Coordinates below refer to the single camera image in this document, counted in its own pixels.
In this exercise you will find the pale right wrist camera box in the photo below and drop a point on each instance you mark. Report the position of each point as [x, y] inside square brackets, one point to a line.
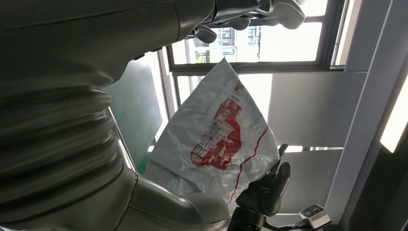
[315, 216]

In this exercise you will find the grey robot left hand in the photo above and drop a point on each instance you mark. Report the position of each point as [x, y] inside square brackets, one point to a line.
[79, 41]

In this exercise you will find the grey red-printed mailer package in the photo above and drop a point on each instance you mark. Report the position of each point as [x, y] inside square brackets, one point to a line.
[204, 134]

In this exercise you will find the dark-framed window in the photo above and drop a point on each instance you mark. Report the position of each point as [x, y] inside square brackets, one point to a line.
[255, 67]

